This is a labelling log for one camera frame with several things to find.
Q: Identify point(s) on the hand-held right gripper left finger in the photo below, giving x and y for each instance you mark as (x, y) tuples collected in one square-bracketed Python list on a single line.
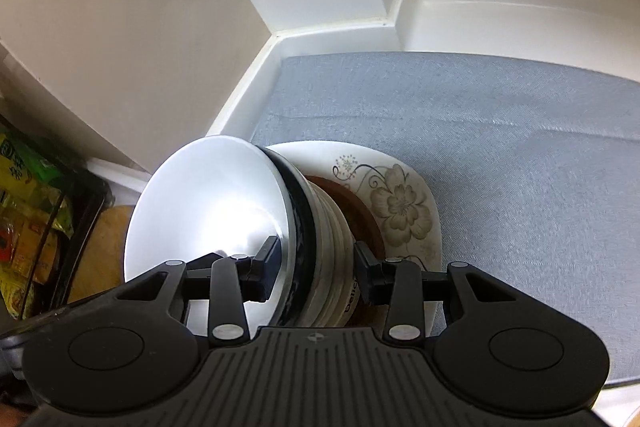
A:
[(267, 267)]

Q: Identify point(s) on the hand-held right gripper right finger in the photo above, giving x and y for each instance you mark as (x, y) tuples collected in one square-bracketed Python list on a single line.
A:
[(365, 272)]

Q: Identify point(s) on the brown round plate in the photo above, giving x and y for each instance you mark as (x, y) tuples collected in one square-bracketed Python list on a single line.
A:
[(367, 232)]

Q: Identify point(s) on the white plate with tan flower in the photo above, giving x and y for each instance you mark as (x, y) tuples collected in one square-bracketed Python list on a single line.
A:
[(400, 207)]

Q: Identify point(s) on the blue and white patterned bowl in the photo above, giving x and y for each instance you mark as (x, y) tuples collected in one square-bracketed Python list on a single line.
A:
[(210, 197)]

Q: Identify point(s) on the red seasoning packet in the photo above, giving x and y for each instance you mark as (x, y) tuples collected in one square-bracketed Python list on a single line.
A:
[(7, 242)]

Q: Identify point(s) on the wooden cutting board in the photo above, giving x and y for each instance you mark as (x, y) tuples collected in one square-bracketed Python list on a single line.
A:
[(105, 247)]

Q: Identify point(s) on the yellow green seasoning packet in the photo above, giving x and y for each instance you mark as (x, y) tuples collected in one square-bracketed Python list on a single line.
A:
[(30, 177)]

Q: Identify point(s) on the grey mat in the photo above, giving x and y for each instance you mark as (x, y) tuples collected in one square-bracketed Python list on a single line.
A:
[(500, 157)]

